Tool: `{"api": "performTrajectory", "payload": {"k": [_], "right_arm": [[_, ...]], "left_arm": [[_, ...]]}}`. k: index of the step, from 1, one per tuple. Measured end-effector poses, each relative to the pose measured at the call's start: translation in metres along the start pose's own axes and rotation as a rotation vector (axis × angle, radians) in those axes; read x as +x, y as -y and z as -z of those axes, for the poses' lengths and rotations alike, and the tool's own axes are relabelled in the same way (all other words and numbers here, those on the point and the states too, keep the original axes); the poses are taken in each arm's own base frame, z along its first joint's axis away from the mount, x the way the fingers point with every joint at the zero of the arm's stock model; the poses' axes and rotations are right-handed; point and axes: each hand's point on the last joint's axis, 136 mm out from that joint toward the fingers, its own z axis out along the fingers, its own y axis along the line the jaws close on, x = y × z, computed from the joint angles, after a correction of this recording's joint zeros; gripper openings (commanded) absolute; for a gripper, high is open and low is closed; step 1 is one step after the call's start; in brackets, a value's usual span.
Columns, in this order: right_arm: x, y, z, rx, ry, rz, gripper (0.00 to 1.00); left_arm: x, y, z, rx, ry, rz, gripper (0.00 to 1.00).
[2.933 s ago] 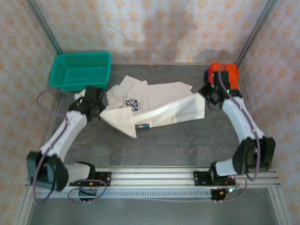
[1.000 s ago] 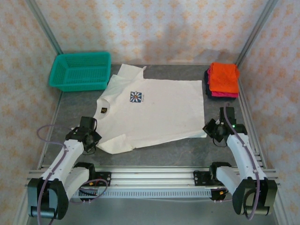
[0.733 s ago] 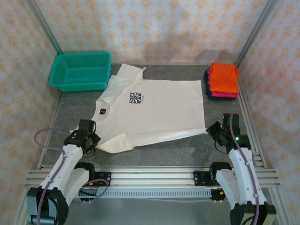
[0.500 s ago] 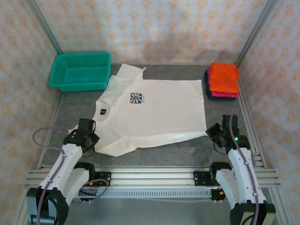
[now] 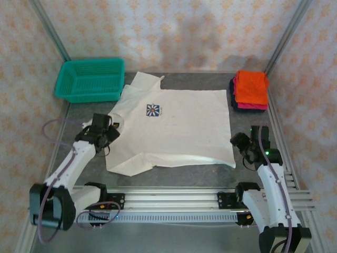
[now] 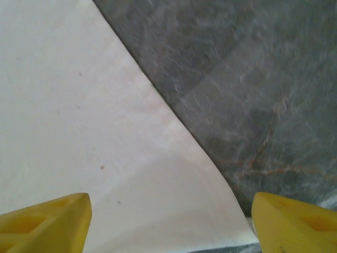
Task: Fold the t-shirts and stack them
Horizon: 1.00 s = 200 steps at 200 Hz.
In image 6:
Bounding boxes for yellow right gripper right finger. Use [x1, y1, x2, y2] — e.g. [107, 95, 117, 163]
[251, 191, 337, 253]

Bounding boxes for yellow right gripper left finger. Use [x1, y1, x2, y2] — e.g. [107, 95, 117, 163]
[0, 192, 93, 253]

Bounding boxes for white printed t-shirt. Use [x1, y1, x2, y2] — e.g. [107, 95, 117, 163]
[0, 0, 258, 253]

